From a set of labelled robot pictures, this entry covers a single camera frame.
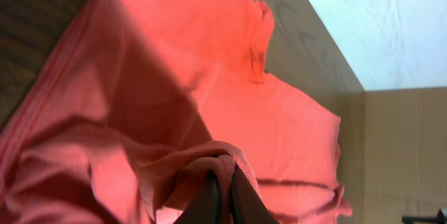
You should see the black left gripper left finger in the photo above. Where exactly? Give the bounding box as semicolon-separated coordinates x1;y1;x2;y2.
174;170;221;224

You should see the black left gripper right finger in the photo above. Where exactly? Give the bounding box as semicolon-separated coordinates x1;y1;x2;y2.
230;166;279;224

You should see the red printed t-shirt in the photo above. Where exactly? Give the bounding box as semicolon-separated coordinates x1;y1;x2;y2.
1;0;352;223

